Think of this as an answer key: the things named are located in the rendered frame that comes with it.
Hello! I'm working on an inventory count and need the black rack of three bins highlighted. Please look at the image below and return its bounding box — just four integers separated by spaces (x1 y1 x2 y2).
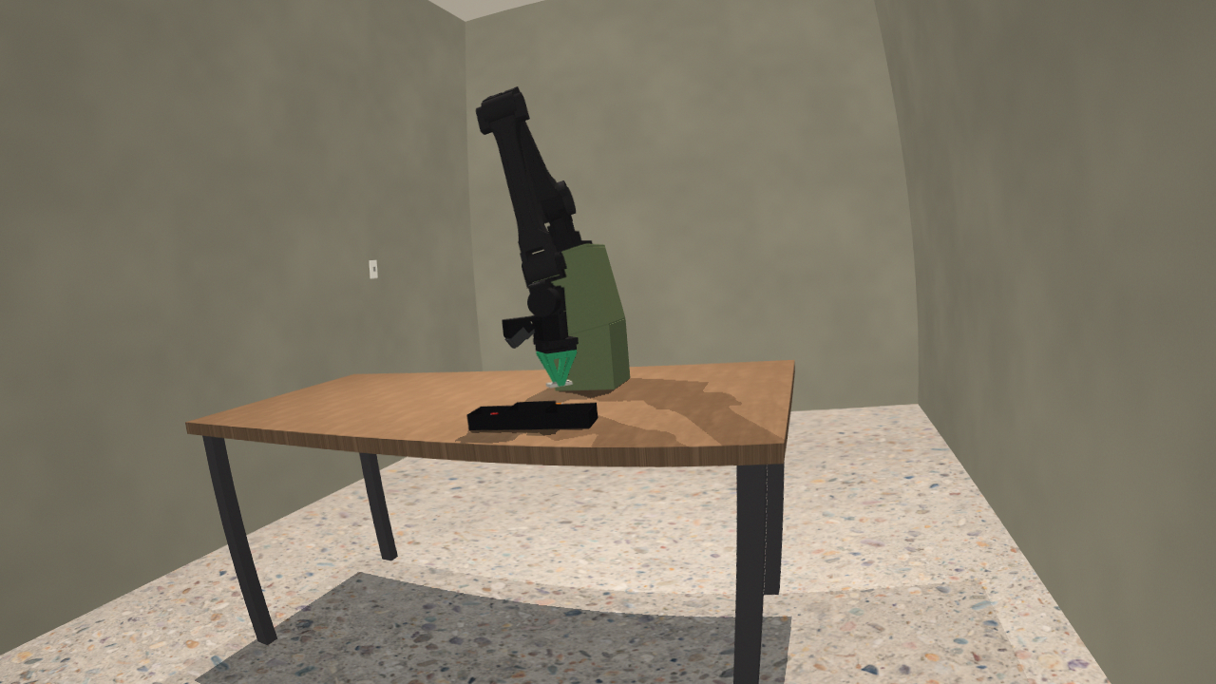
467 400 598 430

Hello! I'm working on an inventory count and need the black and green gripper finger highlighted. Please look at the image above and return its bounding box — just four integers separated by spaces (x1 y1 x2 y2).
536 351 565 382
544 351 578 386

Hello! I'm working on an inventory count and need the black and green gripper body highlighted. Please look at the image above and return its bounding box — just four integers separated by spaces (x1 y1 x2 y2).
533 312 579 353

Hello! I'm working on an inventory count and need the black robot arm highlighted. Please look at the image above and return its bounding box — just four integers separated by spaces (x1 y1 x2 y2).
475 86 592 349

